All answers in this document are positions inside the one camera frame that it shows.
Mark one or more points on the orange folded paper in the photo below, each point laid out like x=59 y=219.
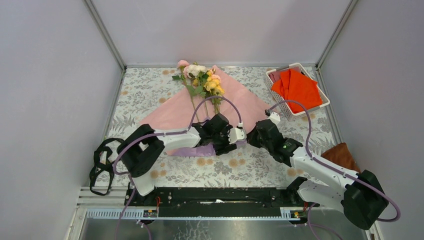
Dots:
x=299 y=88

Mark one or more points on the pink and purple wrapping paper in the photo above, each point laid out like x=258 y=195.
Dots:
x=177 y=112

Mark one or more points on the yellow fake flower bunch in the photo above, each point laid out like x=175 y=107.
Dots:
x=208 y=84

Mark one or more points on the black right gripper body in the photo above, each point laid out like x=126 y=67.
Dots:
x=255 y=139

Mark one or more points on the brown cloth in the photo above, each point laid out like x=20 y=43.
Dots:
x=340 y=155

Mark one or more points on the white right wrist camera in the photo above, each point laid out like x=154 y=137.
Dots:
x=274 y=117

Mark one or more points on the white fake flower stem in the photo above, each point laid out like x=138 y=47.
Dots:
x=193 y=70

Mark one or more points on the white plastic basket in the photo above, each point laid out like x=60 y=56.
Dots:
x=278 y=98

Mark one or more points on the floral patterned tablecloth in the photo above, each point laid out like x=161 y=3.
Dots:
x=143 y=90

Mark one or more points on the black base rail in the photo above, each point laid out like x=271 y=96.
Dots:
x=214 y=202

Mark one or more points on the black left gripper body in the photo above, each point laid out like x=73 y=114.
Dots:
x=220 y=140

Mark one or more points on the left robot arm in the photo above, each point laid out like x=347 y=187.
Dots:
x=143 y=147

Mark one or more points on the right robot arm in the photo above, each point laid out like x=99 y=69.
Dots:
x=358 y=195

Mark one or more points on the pink fake flower stem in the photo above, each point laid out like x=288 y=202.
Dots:
x=185 y=80

